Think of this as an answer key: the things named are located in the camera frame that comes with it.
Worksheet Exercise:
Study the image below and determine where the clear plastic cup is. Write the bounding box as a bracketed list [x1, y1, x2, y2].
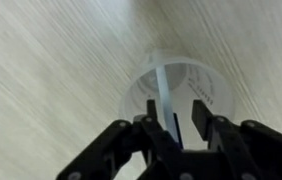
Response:
[119, 50, 234, 149]

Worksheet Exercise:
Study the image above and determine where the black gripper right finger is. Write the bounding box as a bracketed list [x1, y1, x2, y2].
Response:
[184, 100, 282, 180]

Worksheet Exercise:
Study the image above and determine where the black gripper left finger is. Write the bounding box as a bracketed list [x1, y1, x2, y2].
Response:
[56, 100, 181, 180]

